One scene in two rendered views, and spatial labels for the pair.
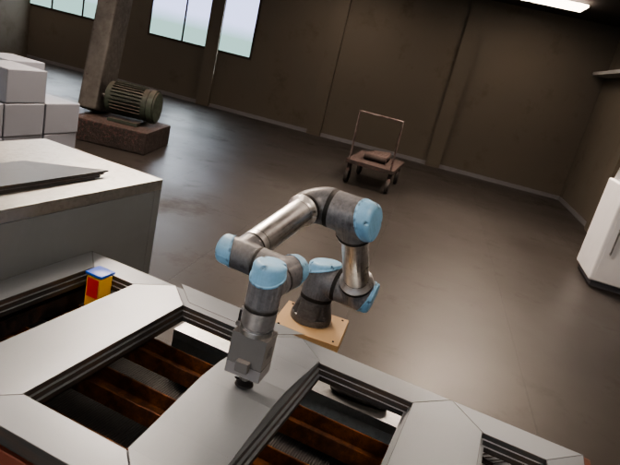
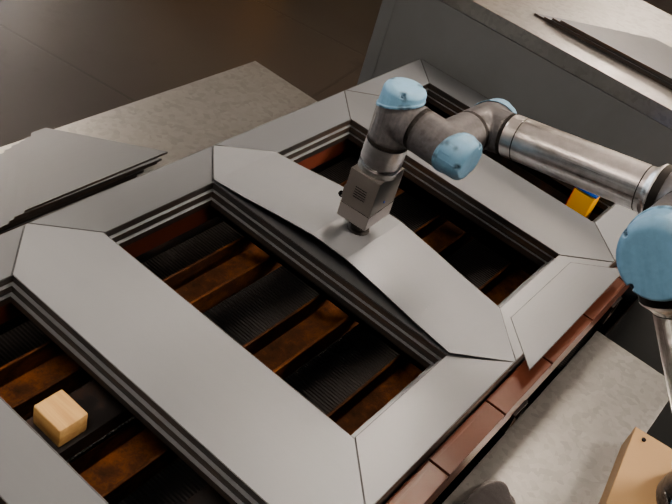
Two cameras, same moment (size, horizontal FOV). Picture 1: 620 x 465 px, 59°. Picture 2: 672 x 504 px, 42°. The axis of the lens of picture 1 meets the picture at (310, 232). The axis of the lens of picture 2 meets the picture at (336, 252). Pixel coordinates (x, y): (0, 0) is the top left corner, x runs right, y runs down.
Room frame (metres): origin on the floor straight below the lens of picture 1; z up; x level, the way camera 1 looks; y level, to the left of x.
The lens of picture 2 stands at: (1.27, -1.22, 1.85)
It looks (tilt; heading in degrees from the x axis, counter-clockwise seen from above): 38 degrees down; 99
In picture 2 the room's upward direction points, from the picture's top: 18 degrees clockwise
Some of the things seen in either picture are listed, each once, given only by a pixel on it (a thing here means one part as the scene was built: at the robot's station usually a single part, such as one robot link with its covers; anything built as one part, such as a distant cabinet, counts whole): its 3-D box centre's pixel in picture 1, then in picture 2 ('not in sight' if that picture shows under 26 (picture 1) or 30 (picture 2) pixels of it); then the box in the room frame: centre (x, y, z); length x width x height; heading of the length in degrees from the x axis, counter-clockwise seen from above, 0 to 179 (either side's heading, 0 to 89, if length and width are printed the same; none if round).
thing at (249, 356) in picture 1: (248, 350); (367, 184); (1.08, 0.07, 0.99); 0.10 x 0.09 x 0.16; 165
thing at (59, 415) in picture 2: not in sight; (60, 418); (0.85, -0.51, 0.79); 0.06 x 0.05 x 0.04; 162
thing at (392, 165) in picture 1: (379, 149); not in sight; (8.35, -0.72, 0.54); 1.33 x 0.78 x 1.07; 170
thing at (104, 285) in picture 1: (96, 304); (571, 223); (1.49, 0.58, 0.78); 0.05 x 0.05 x 0.19; 72
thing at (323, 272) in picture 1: (323, 278); not in sight; (1.84, -0.09, 0.90); 0.13 x 0.12 x 0.14; 69
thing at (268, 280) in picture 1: (267, 284); (398, 114); (1.09, 0.06, 1.15); 0.09 x 0.08 x 0.11; 159
